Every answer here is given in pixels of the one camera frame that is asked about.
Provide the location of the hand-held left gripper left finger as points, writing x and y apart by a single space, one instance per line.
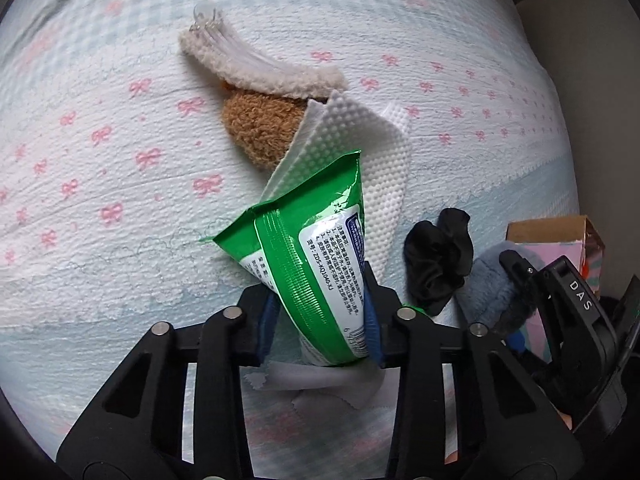
267 316

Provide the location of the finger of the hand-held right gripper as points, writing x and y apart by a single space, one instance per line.
520 342
516 266

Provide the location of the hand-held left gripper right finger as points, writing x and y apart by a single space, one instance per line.
373 327

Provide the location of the grey-blue plush toy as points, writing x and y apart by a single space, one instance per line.
487 285

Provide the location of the green wet wipes packet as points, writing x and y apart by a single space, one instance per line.
305 270

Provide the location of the white embossed wipe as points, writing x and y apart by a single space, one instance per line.
345 135

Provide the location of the pink cardboard box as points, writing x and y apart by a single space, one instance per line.
555 237

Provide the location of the black scrunchie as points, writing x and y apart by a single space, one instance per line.
437 265

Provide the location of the white thin cloth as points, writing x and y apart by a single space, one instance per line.
320 385

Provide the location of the bow-printed bed sheet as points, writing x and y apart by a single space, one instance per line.
125 185

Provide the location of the brown and beige plush hair clip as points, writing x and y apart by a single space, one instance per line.
260 120

